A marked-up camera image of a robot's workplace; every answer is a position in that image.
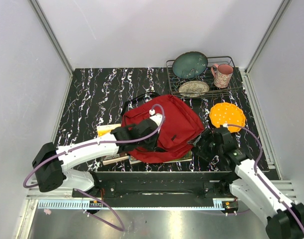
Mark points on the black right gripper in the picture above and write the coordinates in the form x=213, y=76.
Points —
x=207, y=135

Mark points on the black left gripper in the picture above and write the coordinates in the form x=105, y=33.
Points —
x=151, y=147

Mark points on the Animal Farm book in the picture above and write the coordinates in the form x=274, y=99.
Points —
x=187, y=157

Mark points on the red student backpack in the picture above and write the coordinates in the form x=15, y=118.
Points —
x=181, y=126

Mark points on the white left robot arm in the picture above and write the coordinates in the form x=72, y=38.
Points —
x=53, y=166

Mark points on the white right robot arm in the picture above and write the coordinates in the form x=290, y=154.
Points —
x=282, y=218

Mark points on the blue children's book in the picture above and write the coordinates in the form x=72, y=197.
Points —
x=133, y=160

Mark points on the brown paperback book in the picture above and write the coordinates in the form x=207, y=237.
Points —
x=106, y=160

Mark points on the yellow polka dot plate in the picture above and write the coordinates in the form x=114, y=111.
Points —
x=226, y=113

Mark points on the speckled cream plate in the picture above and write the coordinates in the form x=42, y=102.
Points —
x=193, y=89

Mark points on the pink patterned mug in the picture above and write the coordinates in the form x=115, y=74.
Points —
x=222, y=75

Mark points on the teal glazed plate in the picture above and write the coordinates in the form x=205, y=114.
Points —
x=190, y=65

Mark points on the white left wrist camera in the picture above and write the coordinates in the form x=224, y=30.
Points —
x=157, y=118

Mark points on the grey wire dish rack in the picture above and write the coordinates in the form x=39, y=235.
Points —
x=234, y=86

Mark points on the aluminium frame rail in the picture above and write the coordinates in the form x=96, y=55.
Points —
x=50, y=34

